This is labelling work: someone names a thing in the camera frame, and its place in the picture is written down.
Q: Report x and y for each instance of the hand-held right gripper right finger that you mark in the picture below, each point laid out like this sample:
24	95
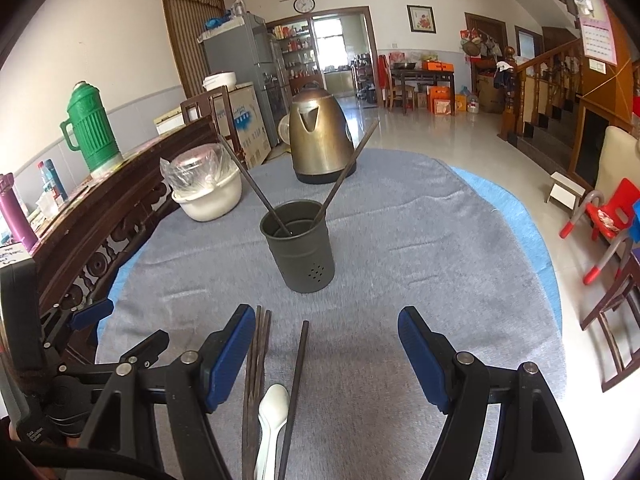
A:
420	355

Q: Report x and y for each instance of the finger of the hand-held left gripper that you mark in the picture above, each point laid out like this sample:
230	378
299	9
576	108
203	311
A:
147	346
92	310

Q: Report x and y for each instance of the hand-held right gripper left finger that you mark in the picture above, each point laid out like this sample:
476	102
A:
235	355

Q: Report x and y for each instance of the white plastic spoon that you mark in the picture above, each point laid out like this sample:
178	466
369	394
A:
274	405

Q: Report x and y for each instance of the grey metal utensil holder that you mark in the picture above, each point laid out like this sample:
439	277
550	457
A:
300	260

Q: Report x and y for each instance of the dark carved wooden sideboard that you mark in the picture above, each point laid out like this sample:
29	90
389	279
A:
100	230

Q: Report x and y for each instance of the purple drink bottle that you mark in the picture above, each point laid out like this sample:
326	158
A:
17	220

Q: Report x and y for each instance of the clear water bottle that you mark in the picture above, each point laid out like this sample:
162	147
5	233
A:
50	180

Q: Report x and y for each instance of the white plastic basin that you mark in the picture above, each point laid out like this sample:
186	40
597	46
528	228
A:
210	205

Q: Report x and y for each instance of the blue under cloth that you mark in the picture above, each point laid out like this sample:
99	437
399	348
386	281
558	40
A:
510	205

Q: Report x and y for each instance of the plastic-wrapped metal bowl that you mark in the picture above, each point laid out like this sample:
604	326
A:
195	167

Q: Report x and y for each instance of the green thermos jug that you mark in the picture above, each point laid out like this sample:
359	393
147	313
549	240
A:
92	130

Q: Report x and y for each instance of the brown wooden chair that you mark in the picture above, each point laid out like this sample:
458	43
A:
615	300

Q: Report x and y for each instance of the small white stool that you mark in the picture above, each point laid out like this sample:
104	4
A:
565	185

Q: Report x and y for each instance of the bronze electric kettle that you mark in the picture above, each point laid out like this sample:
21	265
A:
320	145

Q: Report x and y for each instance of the white round object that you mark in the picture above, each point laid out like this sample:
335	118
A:
283	132

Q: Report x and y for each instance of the dark wooden chair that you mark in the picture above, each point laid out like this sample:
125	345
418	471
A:
200	105

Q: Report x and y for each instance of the red child chair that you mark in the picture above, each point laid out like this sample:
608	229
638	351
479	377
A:
612	215

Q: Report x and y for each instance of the large water jug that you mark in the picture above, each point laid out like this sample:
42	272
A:
475	102

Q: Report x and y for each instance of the white rice cooker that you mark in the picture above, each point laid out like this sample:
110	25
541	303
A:
220	81

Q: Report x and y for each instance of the wooden staircase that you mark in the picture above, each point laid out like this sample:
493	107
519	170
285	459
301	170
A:
545	110

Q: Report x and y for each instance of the dark wooden side table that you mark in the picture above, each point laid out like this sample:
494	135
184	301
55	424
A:
422	76

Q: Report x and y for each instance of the orange gift box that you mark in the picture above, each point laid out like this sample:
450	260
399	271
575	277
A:
437	66

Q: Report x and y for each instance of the brown wooden door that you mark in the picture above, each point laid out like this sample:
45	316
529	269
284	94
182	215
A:
187	35

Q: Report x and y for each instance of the grey refrigerator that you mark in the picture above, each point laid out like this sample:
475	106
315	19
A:
235	55

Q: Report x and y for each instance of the kitchen shelf with bottles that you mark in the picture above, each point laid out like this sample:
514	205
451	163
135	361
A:
295	50

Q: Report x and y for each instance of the framed flower picture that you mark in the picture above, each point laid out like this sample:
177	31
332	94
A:
420	18

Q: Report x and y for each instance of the round wall clock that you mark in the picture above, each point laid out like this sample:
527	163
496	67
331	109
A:
303	5

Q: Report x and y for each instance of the wall calendar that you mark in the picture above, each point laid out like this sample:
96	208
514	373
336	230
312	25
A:
597	35

